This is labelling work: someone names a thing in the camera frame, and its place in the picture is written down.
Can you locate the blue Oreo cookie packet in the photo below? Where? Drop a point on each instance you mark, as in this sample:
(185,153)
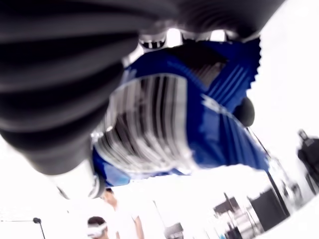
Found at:
(211,124)

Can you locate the person wearing white headset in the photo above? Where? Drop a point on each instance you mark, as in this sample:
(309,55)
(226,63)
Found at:
(96,226)

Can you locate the standing person in white shirt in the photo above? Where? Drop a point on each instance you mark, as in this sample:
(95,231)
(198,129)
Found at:
(124,219)

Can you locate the black box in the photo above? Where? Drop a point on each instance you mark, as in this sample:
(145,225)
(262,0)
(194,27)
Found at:
(269,211)

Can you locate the grey shelf rack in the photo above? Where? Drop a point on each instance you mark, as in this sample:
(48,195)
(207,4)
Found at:
(229,211)

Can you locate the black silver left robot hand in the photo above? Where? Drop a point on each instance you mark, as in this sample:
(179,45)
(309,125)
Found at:
(62,74)

